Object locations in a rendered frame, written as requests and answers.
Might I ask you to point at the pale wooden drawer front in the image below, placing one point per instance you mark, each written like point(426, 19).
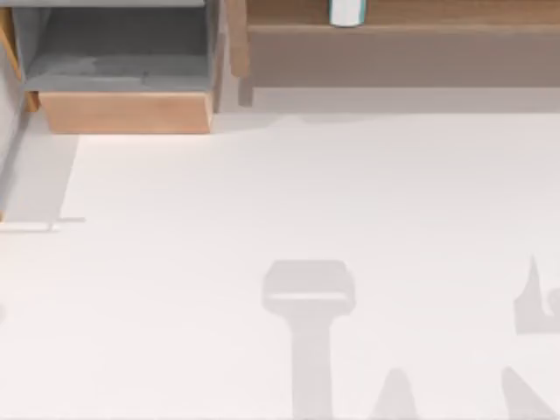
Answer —
point(124, 111)

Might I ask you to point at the wooden open shelf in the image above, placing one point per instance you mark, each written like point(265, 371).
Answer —
point(394, 52)

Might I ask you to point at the white and teal can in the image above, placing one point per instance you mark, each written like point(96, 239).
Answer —
point(347, 12)

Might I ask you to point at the pulled-out grey drawer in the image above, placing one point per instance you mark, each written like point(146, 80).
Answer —
point(118, 48)

